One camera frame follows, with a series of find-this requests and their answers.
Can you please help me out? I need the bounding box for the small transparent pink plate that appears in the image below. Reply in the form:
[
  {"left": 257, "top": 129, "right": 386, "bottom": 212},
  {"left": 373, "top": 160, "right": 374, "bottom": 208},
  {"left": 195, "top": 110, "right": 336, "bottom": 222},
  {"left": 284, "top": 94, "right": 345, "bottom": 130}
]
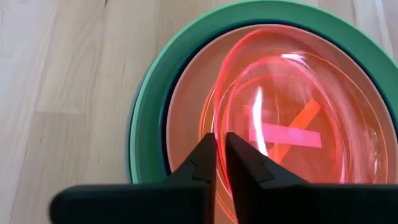
[{"left": 212, "top": 26, "right": 354, "bottom": 224}]

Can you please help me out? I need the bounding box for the large light green plate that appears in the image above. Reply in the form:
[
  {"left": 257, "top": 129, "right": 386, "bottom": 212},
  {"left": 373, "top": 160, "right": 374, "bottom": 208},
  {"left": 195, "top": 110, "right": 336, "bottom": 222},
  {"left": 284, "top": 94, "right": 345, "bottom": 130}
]
[{"left": 126, "top": 0, "right": 398, "bottom": 185}]

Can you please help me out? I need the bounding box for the dark teal plastic plate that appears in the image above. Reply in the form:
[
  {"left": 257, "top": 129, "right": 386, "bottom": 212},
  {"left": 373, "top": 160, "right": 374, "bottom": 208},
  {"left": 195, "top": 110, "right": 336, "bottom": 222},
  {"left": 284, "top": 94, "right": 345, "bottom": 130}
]
[{"left": 156, "top": 17, "right": 398, "bottom": 175}]

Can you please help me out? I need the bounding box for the small transparent orange plate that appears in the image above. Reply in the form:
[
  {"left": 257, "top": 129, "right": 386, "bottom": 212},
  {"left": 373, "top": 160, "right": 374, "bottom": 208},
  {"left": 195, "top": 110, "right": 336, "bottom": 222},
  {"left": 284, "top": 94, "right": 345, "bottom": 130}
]
[{"left": 198, "top": 49, "right": 390, "bottom": 224}]

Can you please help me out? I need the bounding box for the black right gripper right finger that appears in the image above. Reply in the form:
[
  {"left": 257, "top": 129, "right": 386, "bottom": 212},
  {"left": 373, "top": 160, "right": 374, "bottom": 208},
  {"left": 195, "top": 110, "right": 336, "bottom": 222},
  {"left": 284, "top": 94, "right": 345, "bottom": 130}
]
[{"left": 224, "top": 131, "right": 398, "bottom": 224}]

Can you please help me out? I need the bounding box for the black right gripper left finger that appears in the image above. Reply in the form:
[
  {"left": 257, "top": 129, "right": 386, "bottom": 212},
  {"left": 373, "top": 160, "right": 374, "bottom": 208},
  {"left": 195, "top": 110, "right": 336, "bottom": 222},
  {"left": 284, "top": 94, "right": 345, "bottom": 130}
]
[{"left": 49, "top": 133, "right": 218, "bottom": 224}]

